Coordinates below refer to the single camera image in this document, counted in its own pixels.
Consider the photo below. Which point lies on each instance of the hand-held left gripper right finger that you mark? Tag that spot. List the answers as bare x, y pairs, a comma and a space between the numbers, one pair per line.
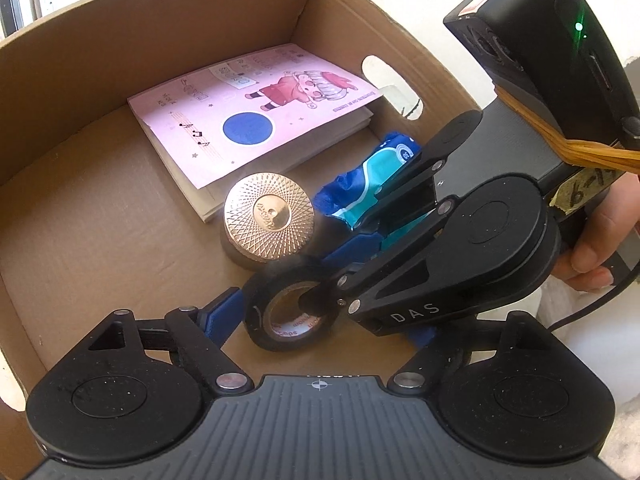
435, 366

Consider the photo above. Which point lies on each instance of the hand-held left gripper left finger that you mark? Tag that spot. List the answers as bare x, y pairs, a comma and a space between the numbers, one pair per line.
222, 320

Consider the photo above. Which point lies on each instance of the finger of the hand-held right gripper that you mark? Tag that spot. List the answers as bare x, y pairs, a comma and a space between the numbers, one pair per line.
360, 250
425, 165

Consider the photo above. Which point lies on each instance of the black tape roll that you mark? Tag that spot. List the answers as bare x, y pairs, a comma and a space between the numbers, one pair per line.
257, 310

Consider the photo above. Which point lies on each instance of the blue tissue packet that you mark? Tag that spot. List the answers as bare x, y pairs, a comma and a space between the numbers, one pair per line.
380, 170

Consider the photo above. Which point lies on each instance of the brown cardboard box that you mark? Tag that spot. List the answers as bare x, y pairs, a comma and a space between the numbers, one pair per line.
100, 235

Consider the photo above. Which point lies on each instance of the person's right hand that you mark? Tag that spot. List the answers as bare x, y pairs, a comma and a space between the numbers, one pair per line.
595, 250

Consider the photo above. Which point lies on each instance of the gold round tin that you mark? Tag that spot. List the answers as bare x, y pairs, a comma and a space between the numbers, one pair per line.
270, 215

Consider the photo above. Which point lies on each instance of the pink notebook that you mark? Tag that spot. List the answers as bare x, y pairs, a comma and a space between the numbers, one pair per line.
225, 110

